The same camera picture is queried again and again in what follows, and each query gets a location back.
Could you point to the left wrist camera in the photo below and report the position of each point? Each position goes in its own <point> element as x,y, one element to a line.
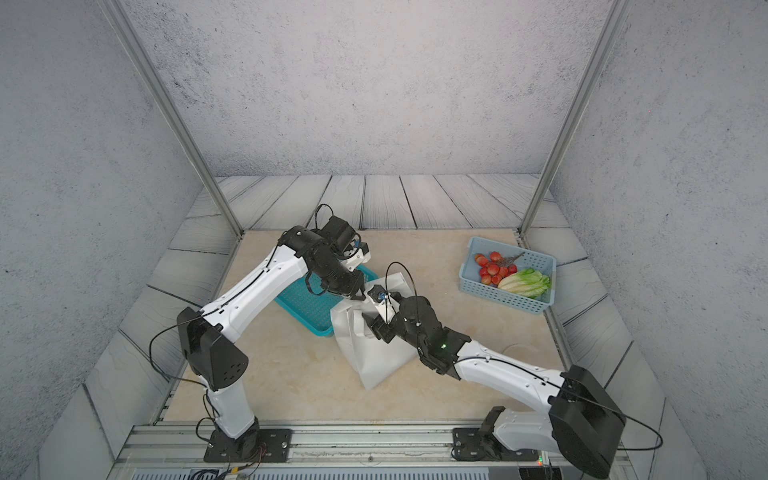
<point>345,242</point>

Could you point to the aluminium frame post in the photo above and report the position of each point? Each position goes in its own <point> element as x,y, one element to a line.
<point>131,43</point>
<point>611,29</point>

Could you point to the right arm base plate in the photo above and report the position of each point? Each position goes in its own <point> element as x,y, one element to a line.
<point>480,445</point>

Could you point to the right aluminium frame post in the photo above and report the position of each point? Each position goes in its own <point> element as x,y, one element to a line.
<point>611,29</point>

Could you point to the white insulated delivery bag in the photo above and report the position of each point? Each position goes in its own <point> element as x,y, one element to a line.
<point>373,359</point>

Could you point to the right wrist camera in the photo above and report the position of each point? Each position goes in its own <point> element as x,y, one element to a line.
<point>383,302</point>

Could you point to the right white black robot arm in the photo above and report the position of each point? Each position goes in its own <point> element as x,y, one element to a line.
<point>582,422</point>

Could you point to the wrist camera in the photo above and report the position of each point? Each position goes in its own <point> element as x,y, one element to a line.
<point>345,242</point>
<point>383,302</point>

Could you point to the left aluminium frame post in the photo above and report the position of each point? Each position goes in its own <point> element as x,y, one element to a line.
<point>131,43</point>

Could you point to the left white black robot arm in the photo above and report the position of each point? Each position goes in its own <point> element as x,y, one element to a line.
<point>210,336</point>

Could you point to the green lettuce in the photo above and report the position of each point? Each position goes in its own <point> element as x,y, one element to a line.
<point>529,283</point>

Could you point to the teal plastic basket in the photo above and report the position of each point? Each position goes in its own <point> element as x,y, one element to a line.
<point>308,307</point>

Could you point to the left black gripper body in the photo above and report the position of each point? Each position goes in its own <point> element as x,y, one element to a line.
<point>341,280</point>

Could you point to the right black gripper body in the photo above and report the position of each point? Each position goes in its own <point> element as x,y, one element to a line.
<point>401,329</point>

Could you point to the red cherry tomatoes bunch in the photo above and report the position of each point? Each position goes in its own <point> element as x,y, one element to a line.
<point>493,268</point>

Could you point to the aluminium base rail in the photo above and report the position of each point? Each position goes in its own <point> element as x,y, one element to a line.
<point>333,450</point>

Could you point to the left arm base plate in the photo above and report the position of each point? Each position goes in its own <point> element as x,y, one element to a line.
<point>247,447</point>

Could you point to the light blue plastic basket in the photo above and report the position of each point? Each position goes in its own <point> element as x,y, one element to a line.
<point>469,281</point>

